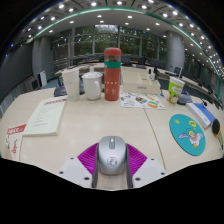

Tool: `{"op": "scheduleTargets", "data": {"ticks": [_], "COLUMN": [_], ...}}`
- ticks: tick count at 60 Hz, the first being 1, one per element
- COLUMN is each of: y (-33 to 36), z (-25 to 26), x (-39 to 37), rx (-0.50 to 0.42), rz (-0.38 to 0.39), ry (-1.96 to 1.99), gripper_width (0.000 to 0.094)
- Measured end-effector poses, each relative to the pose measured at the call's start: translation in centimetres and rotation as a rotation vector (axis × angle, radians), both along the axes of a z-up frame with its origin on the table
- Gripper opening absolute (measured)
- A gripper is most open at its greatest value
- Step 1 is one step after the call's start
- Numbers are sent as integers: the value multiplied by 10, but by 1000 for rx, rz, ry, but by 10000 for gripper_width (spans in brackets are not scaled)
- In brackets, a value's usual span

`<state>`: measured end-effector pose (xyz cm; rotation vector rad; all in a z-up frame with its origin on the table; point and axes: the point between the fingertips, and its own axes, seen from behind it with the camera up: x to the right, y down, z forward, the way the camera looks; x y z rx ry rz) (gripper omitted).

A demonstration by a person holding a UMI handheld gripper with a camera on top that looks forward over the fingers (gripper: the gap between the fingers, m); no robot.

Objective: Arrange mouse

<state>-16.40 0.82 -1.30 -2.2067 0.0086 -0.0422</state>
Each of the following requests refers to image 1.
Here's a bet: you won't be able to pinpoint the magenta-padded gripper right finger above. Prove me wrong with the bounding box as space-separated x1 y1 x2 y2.
124 143 167 189

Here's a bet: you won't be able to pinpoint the white mug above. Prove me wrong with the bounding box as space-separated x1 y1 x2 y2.
81 71 104 101

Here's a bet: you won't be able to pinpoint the red and white leaflet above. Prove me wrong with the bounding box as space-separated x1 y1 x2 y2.
3 123 28 162

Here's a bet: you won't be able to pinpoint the green printed paper cup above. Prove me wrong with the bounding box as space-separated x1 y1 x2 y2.
166 75 186 105

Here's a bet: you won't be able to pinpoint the silver computer mouse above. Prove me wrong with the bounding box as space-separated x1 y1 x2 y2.
97 135 128 176

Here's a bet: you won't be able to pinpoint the ceiling lights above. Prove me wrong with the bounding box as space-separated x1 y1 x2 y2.
9 0 224 78

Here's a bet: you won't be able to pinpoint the blue and white book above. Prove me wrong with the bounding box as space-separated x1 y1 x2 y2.
185 102 217 130

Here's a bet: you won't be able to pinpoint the stack of white paper cups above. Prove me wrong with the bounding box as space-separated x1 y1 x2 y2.
61 68 81 102

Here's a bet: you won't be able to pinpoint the colourful sticker sheet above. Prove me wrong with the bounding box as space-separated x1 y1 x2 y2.
119 92 167 110

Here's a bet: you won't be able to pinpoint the white paper document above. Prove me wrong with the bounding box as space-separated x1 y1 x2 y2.
22 96 68 137

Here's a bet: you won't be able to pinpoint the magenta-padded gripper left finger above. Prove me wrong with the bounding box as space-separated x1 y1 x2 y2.
57 142 101 189

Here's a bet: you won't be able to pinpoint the red drink bottle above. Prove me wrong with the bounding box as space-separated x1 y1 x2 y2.
103 47 122 102

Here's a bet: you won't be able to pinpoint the dark office chairs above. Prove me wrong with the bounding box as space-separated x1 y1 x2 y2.
86 54 184 78

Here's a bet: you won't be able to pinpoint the teal round cartoon mouse pad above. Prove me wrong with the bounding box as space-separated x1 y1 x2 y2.
168 113 207 157

